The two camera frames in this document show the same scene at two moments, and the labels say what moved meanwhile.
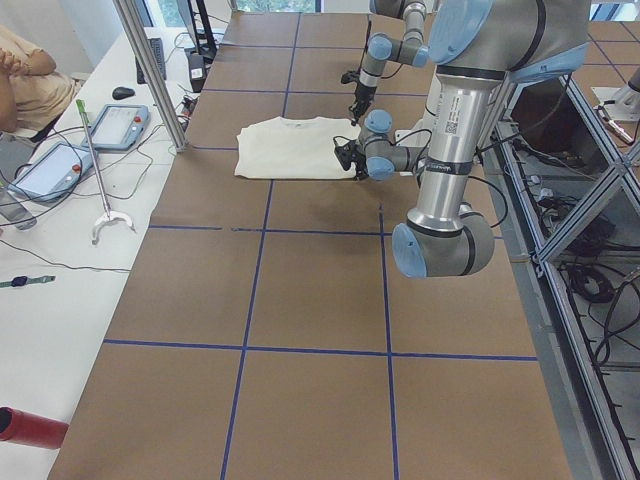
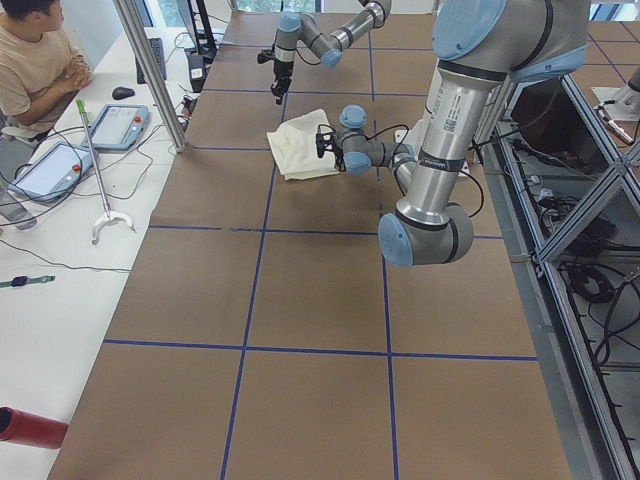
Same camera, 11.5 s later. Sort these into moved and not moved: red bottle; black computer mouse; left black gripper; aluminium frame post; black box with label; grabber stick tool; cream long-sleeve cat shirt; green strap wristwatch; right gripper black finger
Moved: right gripper black finger; cream long-sleeve cat shirt; left black gripper
Not moved: black box with label; grabber stick tool; black computer mouse; aluminium frame post; green strap wristwatch; red bottle
